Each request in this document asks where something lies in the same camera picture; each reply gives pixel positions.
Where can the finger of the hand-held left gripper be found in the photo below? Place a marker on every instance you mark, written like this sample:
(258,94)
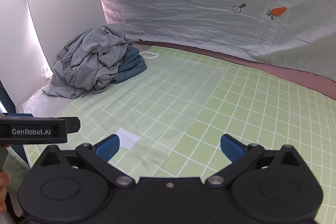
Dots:
(73,124)

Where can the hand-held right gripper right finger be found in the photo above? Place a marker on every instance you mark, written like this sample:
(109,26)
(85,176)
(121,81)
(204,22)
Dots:
(231,148)

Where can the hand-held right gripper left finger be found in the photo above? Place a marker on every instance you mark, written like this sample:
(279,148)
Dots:
(107,148)

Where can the person's left hand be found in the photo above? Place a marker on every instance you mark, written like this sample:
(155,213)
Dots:
(3,184)

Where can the white paper label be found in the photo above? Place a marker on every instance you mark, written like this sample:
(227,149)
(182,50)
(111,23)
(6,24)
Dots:
(127,138)

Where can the green cloth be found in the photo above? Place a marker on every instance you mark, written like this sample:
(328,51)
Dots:
(18,163)

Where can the green grid mat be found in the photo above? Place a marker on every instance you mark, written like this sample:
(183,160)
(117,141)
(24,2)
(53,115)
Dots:
(262,113)

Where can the translucent plastic sheet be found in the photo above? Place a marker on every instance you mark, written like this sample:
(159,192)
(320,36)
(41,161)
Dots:
(170,98)

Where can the teal garment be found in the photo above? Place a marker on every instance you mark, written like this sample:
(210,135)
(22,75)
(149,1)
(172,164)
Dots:
(131,66)

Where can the crumpled grey garment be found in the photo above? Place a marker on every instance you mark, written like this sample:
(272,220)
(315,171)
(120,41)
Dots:
(105,40)

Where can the grey printed sheet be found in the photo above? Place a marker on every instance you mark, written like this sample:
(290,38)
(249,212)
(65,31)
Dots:
(210,16)

